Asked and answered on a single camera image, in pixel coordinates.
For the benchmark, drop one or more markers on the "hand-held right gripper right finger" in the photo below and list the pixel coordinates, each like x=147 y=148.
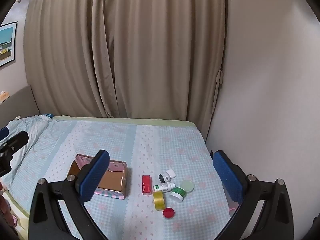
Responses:
x=227 y=177

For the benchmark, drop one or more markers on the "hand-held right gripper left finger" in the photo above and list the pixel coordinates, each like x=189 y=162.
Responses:
x=95 y=175

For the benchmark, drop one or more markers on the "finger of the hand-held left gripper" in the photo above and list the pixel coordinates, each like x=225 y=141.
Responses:
x=3 y=132
x=16 y=140

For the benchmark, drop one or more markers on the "cardboard box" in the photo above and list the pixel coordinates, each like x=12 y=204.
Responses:
x=112 y=180

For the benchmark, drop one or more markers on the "light green round jar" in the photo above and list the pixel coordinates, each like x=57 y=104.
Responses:
x=187 y=186

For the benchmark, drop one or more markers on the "green and white jar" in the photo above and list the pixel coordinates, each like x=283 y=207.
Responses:
x=178 y=193

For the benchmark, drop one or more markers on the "small red box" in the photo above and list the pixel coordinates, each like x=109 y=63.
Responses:
x=146 y=185

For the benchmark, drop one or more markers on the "black and white bottle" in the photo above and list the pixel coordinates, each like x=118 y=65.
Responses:
x=167 y=176

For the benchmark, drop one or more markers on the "white bottle green label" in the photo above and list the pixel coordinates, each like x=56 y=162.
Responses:
x=165 y=187

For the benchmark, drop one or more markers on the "red round lid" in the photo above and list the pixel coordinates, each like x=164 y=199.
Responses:
x=169 y=213

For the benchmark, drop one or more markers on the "yellow tape roll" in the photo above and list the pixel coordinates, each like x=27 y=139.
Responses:
x=159 y=201

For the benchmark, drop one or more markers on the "white quilt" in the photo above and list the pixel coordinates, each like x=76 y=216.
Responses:
x=22 y=130

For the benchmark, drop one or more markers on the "small pink item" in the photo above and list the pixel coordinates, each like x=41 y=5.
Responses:
x=233 y=208

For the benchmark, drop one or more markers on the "grey headboard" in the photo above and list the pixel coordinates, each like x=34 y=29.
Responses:
x=20 y=102

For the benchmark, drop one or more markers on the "small orange item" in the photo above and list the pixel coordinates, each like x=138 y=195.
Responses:
x=3 y=95

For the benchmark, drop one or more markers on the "small blue item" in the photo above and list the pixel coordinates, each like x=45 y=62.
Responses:
x=48 y=115

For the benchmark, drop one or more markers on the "pink patterned cloth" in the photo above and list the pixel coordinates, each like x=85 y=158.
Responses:
x=4 y=205

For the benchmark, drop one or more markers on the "blue checked bedspread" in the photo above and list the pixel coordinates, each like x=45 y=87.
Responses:
x=150 y=145

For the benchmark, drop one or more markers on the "pale green mattress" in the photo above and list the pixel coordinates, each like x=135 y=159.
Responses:
x=125 y=119

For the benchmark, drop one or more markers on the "beige curtain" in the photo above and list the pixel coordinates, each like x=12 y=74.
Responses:
x=125 y=50

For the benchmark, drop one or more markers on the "framed wall picture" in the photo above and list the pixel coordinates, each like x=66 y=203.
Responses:
x=6 y=43

